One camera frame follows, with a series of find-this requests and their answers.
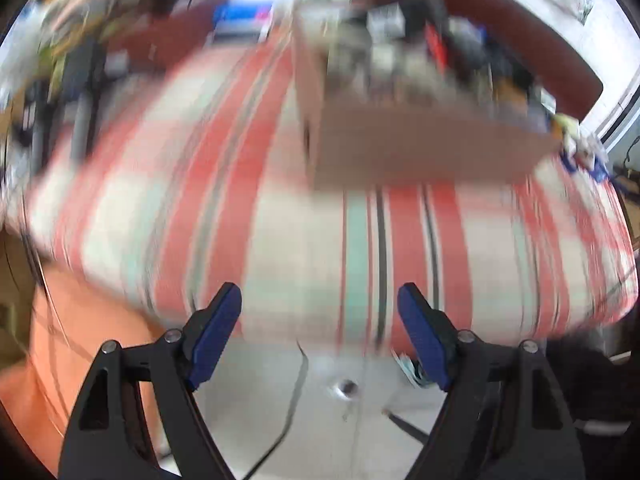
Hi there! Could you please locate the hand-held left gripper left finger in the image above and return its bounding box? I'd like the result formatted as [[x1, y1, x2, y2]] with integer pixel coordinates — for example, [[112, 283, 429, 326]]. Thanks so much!
[[59, 282, 243, 480]]

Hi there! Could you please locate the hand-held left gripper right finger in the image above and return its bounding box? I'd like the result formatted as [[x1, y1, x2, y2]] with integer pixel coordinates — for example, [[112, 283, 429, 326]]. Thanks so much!
[[396, 282, 587, 480]]

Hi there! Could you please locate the brown cardboard box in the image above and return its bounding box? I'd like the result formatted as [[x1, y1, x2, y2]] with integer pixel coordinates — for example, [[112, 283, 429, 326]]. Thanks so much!
[[292, 0, 563, 191]]

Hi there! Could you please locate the small teal wrapper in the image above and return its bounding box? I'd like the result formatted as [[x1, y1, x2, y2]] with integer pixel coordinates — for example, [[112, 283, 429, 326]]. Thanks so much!
[[392, 350, 427, 387]]

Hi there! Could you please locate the red plaid blanket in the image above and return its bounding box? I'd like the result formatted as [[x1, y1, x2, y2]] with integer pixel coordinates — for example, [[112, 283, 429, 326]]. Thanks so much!
[[25, 45, 640, 346]]

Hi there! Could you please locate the orange cloth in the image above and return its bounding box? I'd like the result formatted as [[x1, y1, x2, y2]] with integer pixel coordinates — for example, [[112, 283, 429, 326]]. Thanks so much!
[[0, 270, 171, 480]]

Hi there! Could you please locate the pile of small white packets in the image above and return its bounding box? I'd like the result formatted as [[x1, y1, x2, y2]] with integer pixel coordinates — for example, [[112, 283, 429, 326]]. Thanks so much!
[[550, 110, 613, 183]]

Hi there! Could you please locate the grey metal pole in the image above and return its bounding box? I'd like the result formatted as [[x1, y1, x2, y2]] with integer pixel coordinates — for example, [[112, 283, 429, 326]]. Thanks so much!
[[70, 35, 103, 161]]

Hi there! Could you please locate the pile of small boxes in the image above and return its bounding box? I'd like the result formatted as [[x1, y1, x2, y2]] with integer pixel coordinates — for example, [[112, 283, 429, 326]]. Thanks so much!
[[325, 0, 556, 131]]

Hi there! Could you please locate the dark brown headboard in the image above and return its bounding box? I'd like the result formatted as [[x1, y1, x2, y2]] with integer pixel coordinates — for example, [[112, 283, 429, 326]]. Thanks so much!
[[350, 0, 603, 121]]

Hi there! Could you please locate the blue box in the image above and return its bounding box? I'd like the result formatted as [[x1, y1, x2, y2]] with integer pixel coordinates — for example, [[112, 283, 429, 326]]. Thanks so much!
[[215, 4, 273, 36]]

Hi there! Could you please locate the thin dark cable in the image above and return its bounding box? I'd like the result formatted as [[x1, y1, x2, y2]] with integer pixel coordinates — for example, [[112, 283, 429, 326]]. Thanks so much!
[[245, 340, 308, 480]]

